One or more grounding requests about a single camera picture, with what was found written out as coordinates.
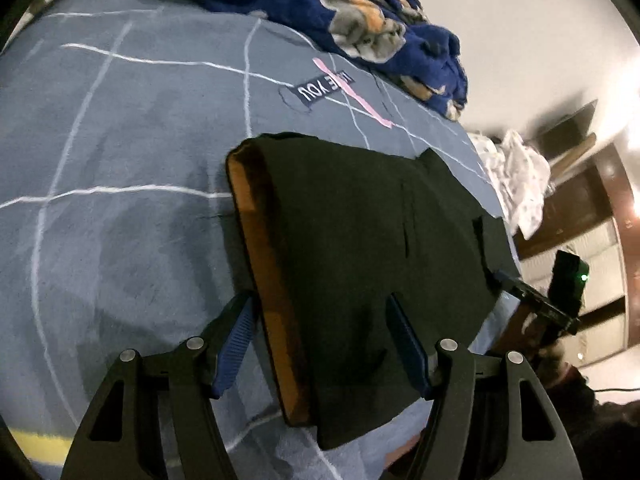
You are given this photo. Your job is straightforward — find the black pants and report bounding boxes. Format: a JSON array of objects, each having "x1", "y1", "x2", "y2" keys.
[{"x1": 226, "y1": 133, "x2": 518, "y2": 450}]

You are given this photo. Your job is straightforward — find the person's right hand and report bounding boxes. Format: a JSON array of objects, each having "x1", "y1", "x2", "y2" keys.
[{"x1": 488, "y1": 304, "x2": 572, "y2": 389}]

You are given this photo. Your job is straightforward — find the dark wooden door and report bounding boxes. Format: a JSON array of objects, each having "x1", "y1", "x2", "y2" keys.
[{"x1": 515, "y1": 144, "x2": 640, "y2": 346}]

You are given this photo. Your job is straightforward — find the white patterned crumpled cloth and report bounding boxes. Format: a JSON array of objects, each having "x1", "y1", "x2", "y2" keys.
[{"x1": 469, "y1": 129, "x2": 551, "y2": 240}]

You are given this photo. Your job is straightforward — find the blue grid bed sheet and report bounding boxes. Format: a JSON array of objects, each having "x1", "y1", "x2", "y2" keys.
[{"x1": 1, "y1": 0, "x2": 500, "y2": 479}]

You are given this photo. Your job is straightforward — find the blue dog print blanket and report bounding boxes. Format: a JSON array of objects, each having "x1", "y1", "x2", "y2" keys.
[{"x1": 193, "y1": 0, "x2": 468, "y2": 122}]

